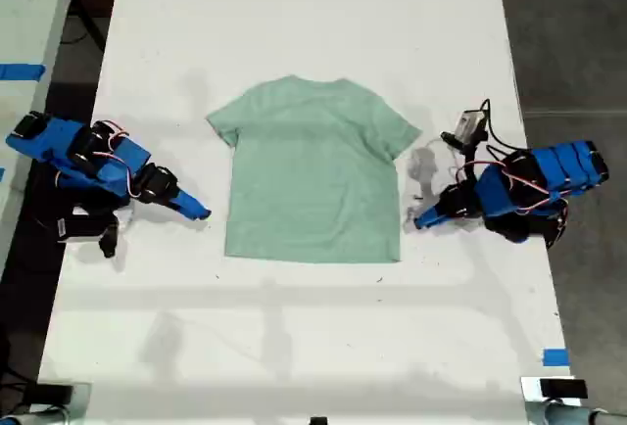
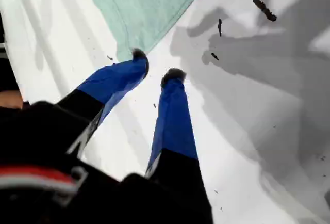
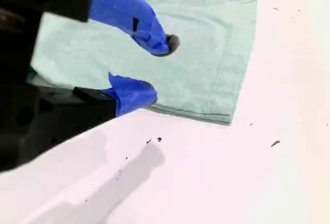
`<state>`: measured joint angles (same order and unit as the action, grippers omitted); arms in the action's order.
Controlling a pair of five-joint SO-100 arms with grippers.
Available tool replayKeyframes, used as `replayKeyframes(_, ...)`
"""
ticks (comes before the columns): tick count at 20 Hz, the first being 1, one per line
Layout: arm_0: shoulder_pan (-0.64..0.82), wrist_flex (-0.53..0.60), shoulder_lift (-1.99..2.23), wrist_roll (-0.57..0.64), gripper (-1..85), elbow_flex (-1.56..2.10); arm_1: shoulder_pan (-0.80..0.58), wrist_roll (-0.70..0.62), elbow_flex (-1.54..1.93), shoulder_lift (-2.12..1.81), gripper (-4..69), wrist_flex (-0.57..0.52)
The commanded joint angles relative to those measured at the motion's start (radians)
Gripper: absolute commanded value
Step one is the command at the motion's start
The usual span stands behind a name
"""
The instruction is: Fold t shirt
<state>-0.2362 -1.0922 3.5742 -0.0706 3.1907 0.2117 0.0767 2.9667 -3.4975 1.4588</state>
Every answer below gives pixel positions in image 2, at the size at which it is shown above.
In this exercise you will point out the black metal clamp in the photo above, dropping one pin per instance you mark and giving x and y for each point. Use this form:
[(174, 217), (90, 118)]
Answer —
[(1, 33)]

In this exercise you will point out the thin dark debris sliver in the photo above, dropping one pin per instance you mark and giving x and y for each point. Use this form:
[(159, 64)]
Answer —
[(220, 27)]

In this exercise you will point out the pale green T-shirt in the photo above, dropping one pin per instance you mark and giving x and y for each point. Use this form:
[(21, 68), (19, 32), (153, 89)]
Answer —
[(144, 7)]

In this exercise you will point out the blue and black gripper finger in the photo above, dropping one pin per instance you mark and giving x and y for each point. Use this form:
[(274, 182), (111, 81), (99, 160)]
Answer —
[(116, 79), (172, 120)]

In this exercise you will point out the small dark debris bit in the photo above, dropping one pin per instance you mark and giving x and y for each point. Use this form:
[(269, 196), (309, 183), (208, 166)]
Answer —
[(214, 56)]

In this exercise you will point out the long dark debris strip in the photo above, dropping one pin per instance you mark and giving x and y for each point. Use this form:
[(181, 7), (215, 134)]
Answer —
[(264, 8)]

